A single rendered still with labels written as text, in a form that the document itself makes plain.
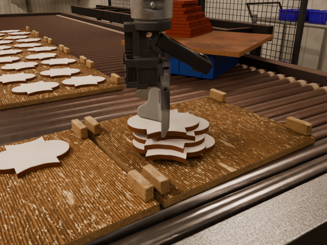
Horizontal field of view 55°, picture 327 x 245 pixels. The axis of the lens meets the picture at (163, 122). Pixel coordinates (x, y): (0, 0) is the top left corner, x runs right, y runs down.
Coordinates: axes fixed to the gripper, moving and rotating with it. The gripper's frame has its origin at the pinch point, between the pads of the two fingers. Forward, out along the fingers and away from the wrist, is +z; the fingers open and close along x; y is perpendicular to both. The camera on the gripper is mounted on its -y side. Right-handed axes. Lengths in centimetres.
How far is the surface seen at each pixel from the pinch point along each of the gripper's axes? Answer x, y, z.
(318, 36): -311, -221, 29
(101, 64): -85, 19, 7
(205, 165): 9.5, -6.8, 5.0
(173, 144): 6.8, -1.2, 1.7
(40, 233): 24.4, 19.4, 5.0
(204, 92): -40.4, -18.0, 7.0
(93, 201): 18.3, 12.9, 5.0
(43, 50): -109, 50, 4
